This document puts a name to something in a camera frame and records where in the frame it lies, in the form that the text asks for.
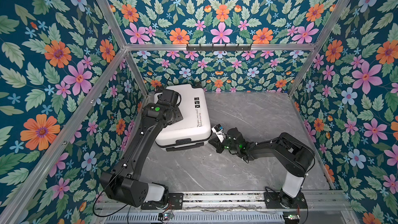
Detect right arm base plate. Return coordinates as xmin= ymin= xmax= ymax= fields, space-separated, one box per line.
xmin=263 ymin=191 xmax=308 ymax=209

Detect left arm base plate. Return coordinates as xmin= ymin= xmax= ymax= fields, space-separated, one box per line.
xmin=141 ymin=192 xmax=184 ymax=211

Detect black hook rack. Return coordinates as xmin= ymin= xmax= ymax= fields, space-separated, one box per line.
xmin=186 ymin=44 xmax=252 ymax=52

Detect white hard-shell suitcase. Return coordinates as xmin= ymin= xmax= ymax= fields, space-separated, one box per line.
xmin=155 ymin=84 xmax=212 ymax=151

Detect white vent grille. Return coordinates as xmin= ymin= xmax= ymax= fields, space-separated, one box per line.
xmin=104 ymin=212 xmax=285 ymax=224

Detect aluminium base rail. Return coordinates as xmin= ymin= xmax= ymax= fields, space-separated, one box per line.
xmin=94 ymin=190 xmax=353 ymax=215

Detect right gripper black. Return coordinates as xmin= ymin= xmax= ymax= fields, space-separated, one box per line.
xmin=208 ymin=136 xmax=239 ymax=155

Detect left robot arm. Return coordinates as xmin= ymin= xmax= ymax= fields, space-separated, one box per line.
xmin=100 ymin=89 xmax=183 ymax=207

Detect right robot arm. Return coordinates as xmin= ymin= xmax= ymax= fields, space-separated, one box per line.
xmin=209 ymin=124 xmax=315 ymax=208

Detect aluminium frame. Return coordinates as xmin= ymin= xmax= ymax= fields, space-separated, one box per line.
xmin=0 ymin=0 xmax=366 ymax=224

